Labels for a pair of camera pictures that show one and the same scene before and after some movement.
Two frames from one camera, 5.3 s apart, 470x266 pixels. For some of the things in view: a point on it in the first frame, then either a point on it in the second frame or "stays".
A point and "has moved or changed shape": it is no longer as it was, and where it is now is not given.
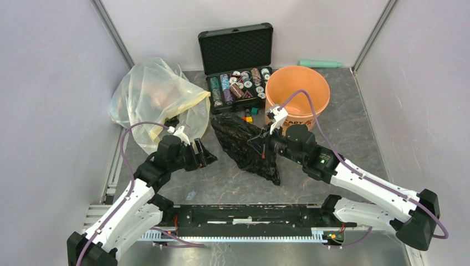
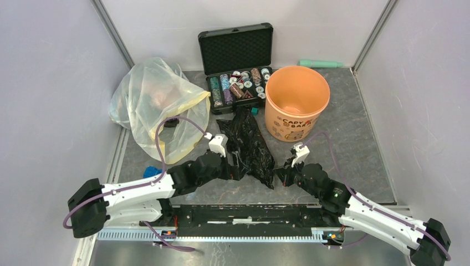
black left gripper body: x=189 y=160 → x=227 y=172
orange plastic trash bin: x=284 y=81 stays
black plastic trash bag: x=235 y=133 has moved or changed shape
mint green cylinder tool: x=308 y=63 stays
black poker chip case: x=238 y=62 stays
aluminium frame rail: x=106 y=19 stays
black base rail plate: x=251 y=220 stays
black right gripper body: x=274 y=143 → x=292 y=175
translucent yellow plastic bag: x=151 y=91 stays
